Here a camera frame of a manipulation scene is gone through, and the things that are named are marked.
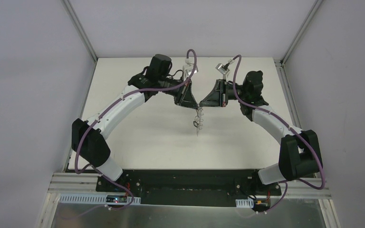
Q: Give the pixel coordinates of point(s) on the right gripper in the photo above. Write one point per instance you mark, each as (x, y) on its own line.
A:
(221, 92)

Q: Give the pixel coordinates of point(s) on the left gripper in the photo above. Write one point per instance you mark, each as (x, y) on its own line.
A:
(182, 92)

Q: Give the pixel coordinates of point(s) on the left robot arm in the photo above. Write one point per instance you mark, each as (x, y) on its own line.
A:
(89, 136)

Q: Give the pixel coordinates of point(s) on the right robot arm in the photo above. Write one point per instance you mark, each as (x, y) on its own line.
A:
(299, 153)

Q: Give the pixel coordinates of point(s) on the right controller board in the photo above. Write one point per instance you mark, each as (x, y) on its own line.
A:
(261, 205)

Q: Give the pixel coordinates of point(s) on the controller board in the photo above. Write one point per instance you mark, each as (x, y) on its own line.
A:
(261, 205)
(116, 199)

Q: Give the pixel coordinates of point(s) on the left controller board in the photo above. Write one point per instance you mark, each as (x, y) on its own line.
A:
(116, 199)

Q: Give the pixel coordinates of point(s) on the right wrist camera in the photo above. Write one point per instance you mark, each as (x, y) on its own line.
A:
(223, 69)

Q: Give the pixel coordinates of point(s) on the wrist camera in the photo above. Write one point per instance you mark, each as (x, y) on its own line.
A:
(223, 69)
(188, 68)

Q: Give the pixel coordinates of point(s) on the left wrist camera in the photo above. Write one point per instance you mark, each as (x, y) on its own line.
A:
(188, 68)

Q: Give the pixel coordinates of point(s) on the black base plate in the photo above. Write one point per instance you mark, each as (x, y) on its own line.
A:
(208, 188)

